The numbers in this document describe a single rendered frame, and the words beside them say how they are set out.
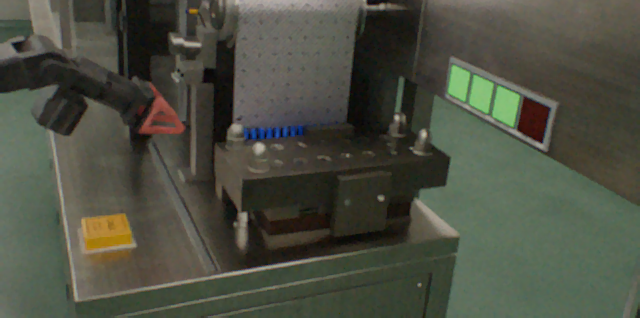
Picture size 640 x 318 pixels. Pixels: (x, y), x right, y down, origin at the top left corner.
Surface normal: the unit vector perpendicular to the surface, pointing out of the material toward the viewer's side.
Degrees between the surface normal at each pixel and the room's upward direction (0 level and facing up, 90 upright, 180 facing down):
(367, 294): 90
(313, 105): 90
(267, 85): 90
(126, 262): 0
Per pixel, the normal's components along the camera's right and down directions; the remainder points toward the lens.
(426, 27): -0.91, 0.07
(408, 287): 0.41, 0.37
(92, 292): 0.08, -0.93
